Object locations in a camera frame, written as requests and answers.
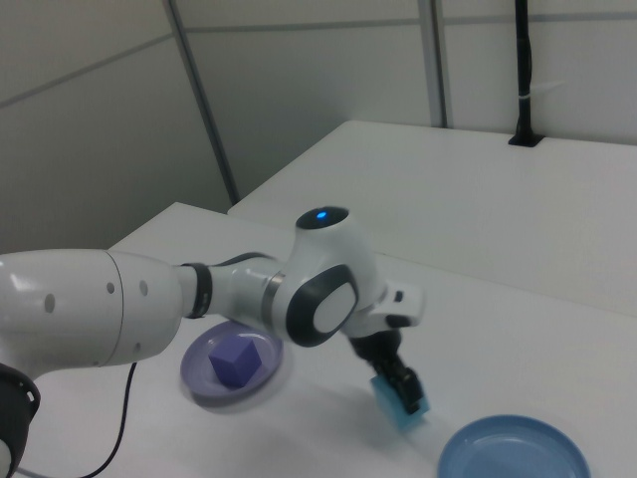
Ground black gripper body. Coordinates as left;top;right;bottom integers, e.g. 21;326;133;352
349;331;412;375

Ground light blue cube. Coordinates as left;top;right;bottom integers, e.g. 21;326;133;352
368;375;432;433

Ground purple cube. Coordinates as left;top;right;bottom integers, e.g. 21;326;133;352
207;336;263;388

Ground blue plate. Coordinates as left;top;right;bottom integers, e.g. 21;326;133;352
437;414;592;478

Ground purple plate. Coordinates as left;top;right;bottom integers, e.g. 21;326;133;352
179;321;286;407

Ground black pole with base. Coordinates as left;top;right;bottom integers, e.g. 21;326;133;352
507;0;543;148

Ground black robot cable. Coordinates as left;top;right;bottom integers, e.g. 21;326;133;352
19;360;140;478

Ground white cable tie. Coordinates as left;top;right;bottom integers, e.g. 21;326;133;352
517;82;564;102

